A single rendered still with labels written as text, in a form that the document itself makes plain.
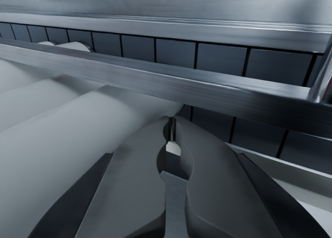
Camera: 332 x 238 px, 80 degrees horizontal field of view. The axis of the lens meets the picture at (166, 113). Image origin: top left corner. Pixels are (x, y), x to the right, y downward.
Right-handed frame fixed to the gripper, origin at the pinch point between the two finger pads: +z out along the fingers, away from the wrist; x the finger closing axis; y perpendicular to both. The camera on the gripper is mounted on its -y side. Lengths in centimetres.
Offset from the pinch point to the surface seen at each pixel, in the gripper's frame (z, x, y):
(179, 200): 5.6, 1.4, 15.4
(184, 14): 11.3, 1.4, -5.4
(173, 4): 11.9, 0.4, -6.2
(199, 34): 5.3, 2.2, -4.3
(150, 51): 7.4, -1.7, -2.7
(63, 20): 13.2, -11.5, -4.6
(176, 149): 2.1, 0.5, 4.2
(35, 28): 15.7, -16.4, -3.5
